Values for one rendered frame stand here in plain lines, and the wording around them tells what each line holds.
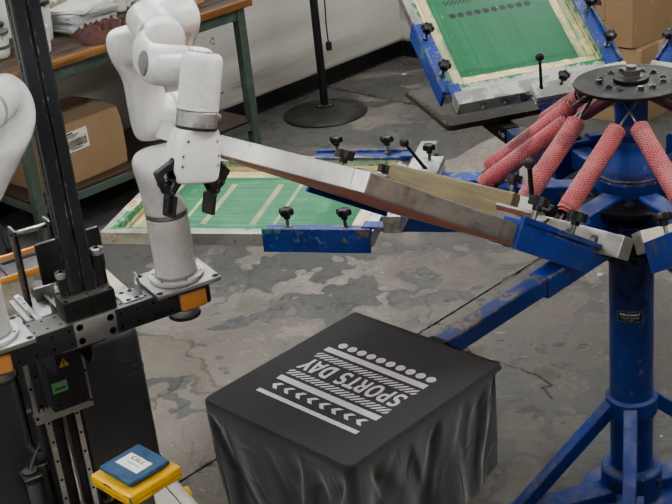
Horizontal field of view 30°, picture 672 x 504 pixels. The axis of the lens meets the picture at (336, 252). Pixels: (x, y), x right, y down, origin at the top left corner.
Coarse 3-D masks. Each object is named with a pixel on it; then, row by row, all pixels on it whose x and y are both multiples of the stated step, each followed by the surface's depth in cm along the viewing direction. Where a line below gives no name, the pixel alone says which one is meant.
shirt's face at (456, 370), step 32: (352, 320) 298; (288, 352) 287; (384, 352) 283; (416, 352) 282; (448, 352) 280; (256, 384) 276; (448, 384) 268; (256, 416) 264; (288, 416) 262; (384, 416) 259; (416, 416) 258; (320, 448) 250; (352, 448) 249
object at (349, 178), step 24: (240, 144) 239; (288, 168) 230; (312, 168) 226; (336, 168) 222; (360, 192) 219; (384, 192) 221; (408, 192) 226; (432, 216) 237; (456, 216) 238; (480, 216) 243; (504, 240) 257
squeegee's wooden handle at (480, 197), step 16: (400, 176) 291; (416, 176) 288; (432, 176) 285; (432, 192) 284; (448, 192) 281; (464, 192) 278; (480, 192) 275; (496, 192) 273; (512, 192) 270; (480, 208) 274
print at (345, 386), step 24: (312, 360) 283; (336, 360) 282; (360, 360) 281; (384, 360) 280; (288, 384) 274; (312, 384) 273; (336, 384) 272; (360, 384) 271; (384, 384) 270; (408, 384) 269; (312, 408) 264; (336, 408) 263; (360, 408) 262; (384, 408) 261
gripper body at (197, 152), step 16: (176, 128) 222; (192, 128) 221; (176, 144) 222; (192, 144) 222; (208, 144) 224; (176, 160) 222; (192, 160) 223; (208, 160) 225; (176, 176) 222; (192, 176) 224; (208, 176) 227
